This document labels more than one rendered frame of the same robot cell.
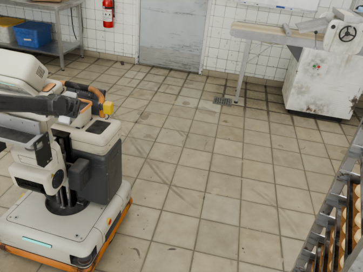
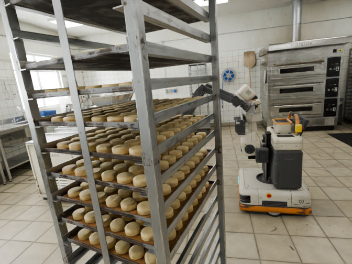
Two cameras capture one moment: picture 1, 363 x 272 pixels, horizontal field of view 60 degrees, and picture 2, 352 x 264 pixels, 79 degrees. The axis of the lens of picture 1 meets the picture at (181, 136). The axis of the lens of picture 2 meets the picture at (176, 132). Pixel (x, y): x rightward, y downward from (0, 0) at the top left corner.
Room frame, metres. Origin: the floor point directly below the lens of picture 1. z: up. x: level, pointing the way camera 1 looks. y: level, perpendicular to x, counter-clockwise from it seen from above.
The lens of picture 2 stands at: (0.63, -1.56, 1.41)
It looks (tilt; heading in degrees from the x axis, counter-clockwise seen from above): 13 degrees down; 95
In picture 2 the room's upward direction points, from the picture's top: 5 degrees counter-clockwise
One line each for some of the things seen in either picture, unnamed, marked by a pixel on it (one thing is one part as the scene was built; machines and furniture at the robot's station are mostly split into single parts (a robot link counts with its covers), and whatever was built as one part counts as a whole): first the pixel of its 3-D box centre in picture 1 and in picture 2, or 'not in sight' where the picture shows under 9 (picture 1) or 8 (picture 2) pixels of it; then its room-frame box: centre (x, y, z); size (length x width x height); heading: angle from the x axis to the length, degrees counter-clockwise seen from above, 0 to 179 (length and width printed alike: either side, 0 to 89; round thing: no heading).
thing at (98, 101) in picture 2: not in sight; (114, 100); (-0.29, 1.01, 1.25); 0.56 x 0.29 x 0.14; 79
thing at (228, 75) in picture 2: not in sight; (228, 88); (1.73, 4.64, 1.10); 0.41 x 0.17 x 1.10; 173
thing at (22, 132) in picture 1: (19, 139); (240, 122); (1.16, 0.74, 0.92); 0.28 x 0.16 x 0.22; 79
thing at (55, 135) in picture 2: not in sight; (76, 135); (-0.79, 0.90, 0.88); 1.28 x 0.01 x 0.07; 169
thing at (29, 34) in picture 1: (33, 34); not in sight; (4.63, 2.38, 0.36); 0.47 x 0.38 x 0.26; 174
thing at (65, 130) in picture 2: not in sight; (117, 128); (-0.37, 1.18, 0.87); 2.01 x 0.03 x 0.07; 169
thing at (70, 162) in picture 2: not in sight; (112, 146); (0.25, -0.61, 1.14); 0.64 x 0.03 x 0.03; 67
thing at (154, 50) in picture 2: not in sight; (182, 54); (0.62, -0.76, 1.50); 0.64 x 0.03 x 0.03; 67
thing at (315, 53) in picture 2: not in sight; (297, 87); (3.23, 3.88, 1.00); 1.56 x 1.20 x 2.01; 173
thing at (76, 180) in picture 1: (55, 178); (253, 151); (1.27, 0.65, 0.61); 0.28 x 0.27 x 0.25; 79
